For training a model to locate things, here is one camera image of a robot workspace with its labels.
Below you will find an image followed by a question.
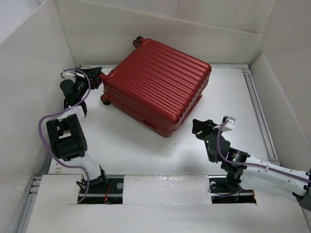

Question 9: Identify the red hard-shell suitcase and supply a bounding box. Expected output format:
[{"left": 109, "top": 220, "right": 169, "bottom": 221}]
[{"left": 99, "top": 36, "right": 212, "bottom": 138}]

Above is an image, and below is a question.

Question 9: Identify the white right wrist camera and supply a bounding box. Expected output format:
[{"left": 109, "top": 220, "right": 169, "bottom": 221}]
[{"left": 223, "top": 116, "right": 236, "bottom": 132}]

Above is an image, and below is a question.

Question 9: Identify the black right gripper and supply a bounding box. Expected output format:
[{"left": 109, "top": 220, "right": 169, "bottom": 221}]
[{"left": 191, "top": 118, "right": 224, "bottom": 147}]

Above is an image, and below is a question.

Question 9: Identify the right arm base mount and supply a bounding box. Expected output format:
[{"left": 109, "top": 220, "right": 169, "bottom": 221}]
[{"left": 208, "top": 175, "right": 257, "bottom": 204}]

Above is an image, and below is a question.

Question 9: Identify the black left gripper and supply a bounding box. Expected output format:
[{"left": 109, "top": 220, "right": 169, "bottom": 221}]
[{"left": 72, "top": 67, "right": 103, "bottom": 100}]

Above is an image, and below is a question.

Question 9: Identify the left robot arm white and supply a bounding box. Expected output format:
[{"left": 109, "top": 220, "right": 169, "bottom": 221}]
[{"left": 46, "top": 67, "right": 109, "bottom": 193}]

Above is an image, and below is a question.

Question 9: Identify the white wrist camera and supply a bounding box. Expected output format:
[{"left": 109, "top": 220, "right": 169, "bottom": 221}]
[
  {"left": 223, "top": 116, "right": 236, "bottom": 132},
  {"left": 60, "top": 70, "right": 76, "bottom": 80}
]

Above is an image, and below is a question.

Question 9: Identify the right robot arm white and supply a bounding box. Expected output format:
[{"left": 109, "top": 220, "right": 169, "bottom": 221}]
[{"left": 192, "top": 116, "right": 311, "bottom": 211}]

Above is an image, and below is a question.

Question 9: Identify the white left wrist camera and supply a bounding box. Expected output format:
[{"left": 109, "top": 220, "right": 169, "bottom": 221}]
[{"left": 60, "top": 70, "right": 76, "bottom": 80}]

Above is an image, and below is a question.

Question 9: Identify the white foam cover panel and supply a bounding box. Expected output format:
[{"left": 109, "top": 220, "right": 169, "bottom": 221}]
[{"left": 122, "top": 175, "right": 211, "bottom": 205}]

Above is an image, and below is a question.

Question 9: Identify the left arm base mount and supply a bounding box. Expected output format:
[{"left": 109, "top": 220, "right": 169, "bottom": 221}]
[{"left": 80, "top": 175, "right": 124, "bottom": 205}]

